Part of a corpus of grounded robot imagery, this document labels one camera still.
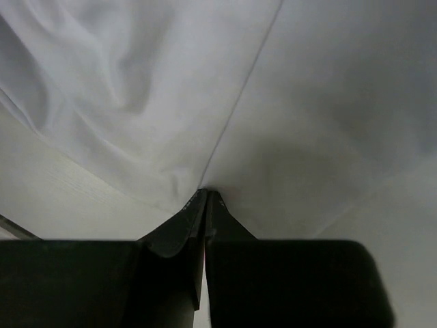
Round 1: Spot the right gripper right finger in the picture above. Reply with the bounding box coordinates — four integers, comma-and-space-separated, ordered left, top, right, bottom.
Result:
206, 191, 395, 327

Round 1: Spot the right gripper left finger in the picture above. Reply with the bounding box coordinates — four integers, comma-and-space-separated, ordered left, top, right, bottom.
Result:
1, 189, 207, 327

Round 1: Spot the white skirt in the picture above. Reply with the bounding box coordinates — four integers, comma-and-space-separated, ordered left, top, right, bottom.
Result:
1, 1, 436, 327

